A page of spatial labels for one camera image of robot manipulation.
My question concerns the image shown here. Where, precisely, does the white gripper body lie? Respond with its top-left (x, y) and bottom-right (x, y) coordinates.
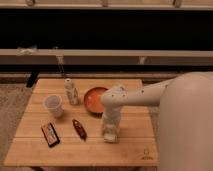
top-left (101, 112), bottom-right (121, 135)

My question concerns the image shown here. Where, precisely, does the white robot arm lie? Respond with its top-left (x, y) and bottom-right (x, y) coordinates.
top-left (101, 72), bottom-right (213, 171)

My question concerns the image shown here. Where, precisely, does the orange bowl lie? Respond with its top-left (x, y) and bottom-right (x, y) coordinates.
top-left (84, 87), bottom-right (107, 114)

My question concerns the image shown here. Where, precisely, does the translucent plastic cup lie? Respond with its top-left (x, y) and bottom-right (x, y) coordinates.
top-left (43, 95), bottom-right (63, 118)

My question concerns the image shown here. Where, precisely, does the black snack bar packet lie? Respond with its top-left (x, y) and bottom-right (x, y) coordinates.
top-left (41, 123), bottom-right (60, 148)

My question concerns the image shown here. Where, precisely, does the grey bench rail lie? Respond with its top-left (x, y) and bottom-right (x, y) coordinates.
top-left (0, 48), bottom-right (213, 66)

